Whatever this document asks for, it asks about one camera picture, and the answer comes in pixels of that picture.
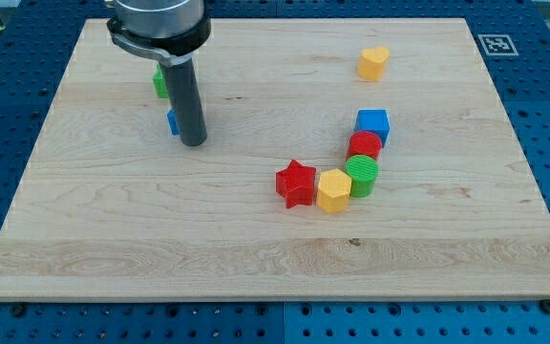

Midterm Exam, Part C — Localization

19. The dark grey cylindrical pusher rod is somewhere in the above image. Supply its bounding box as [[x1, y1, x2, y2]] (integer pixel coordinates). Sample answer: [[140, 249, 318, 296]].
[[160, 59, 207, 146]]

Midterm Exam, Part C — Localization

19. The blue triangle block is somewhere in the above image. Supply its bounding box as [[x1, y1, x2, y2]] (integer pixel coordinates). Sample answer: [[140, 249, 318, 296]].
[[166, 109, 179, 136]]

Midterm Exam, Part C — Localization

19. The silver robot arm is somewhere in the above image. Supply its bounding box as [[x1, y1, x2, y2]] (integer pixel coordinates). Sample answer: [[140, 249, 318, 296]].
[[106, 0, 211, 146]]

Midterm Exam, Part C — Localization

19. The green star block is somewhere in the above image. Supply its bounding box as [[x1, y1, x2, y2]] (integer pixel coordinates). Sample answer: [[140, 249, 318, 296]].
[[152, 64, 168, 98]]

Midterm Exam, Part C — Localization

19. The red star block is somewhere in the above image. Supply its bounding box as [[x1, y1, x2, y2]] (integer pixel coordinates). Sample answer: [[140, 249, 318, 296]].
[[276, 160, 317, 208]]

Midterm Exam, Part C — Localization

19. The yellow hexagon block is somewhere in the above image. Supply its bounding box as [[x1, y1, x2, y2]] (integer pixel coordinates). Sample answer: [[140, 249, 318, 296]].
[[316, 169, 351, 213]]

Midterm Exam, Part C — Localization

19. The light wooden board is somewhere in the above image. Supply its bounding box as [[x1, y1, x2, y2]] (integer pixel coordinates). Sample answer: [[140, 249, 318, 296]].
[[0, 18, 550, 303]]

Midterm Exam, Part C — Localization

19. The red cylinder block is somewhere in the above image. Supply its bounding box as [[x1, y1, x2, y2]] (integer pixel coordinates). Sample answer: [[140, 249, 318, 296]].
[[346, 131, 383, 161]]

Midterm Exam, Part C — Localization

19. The green cylinder block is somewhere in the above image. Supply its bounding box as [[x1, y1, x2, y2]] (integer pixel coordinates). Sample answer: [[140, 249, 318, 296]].
[[345, 155, 379, 198]]

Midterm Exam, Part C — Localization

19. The blue cube block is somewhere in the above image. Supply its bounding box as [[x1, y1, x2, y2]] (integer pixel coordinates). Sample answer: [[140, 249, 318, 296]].
[[354, 109, 391, 146]]

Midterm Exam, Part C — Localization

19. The yellow heart block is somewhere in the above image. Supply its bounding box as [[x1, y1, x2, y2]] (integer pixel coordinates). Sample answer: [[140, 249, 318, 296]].
[[356, 46, 390, 82]]

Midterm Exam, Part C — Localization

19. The black white fiducial marker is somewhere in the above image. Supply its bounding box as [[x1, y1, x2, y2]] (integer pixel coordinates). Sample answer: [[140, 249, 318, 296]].
[[477, 33, 518, 56]]

